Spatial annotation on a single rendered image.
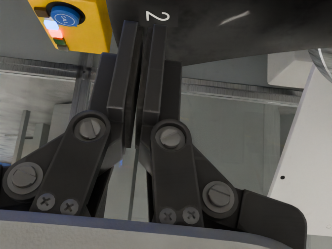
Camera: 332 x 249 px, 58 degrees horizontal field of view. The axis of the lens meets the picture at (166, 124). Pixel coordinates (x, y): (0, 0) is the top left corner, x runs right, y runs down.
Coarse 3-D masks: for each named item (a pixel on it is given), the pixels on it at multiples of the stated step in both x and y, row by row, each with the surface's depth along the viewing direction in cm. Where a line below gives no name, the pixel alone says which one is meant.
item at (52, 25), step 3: (45, 21) 46; (48, 21) 46; (51, 21) 46; (54, 21) 46; (45, 24) 46; (48, 24) 46; (51, 24) 46; (54, 24) 46; (48, 27) 47; (51, 27) 47; (54, 27) 47; (57, 27) 47
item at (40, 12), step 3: (36, 9) 43; (39, 9) 43; (42, 9) 43; (45, 9) 43; (36, 12) 43; (39, 12) 43; (42, 12) 43; (45, 12) 43; (39, 15) 44; (42, 15) 44; (45, 15) 44; (48, 15) 44
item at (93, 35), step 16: (32, 0) 42; (48, 0) 41; (64, 0) 41; (80, 0) 41; (96, 0) 41; (80, 16) 44; (96, 16) 44; (48, 32) 50; (64, 32) 49; (80, 32) 49; (96, 32) 48; (80, 48) 54; (96, 48) 54
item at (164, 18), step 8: (144, 8) 20; (152, 8) 20; (160, 8) 20; (168, 8) 20; (176, 8) 20; (144, 16) 20; (152, 16) 20; (160, 16) 20; (168, 16) 20; (176, 16) 20; (144, 24) 21; (152, 24) 21; (160, 24) 21; (168, 24) 21; (176, 24) 21
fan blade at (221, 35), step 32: (128, 0) 19; (160, 0) 19; (192, 0) 19; (224, 0) 19; (256, 0) 19; (288, 0) 19; (320, 0) 19; (192, 32) 22; (224, 32) 22; (256, 32) 22; (288, 32) 22; (320, 32) 22; (192, 64) 26
